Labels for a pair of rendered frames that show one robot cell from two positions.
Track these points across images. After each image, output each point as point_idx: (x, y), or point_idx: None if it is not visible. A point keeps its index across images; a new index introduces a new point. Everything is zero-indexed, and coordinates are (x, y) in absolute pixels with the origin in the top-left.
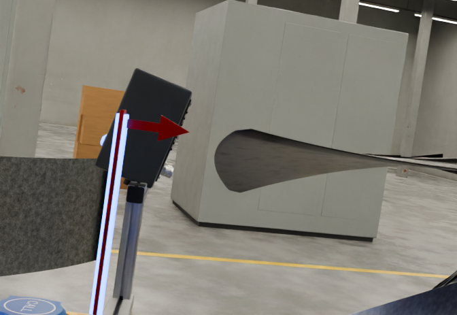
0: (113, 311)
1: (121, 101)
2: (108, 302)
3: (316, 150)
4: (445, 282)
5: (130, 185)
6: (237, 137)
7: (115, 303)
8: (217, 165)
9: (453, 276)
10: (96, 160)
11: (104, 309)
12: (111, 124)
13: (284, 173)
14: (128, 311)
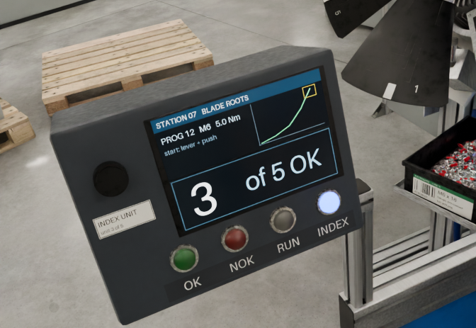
0: (409, 276)
1: (341, 115)
2: (392, 293)
3: None
4: (428, 24)
5: (371, 188)
6: None
7: (388, 287)
8: None
9: (440, 14)
10: (363, 219)
11: (415, 284)
12: (351, 158)
13: None
14: (395, 268)
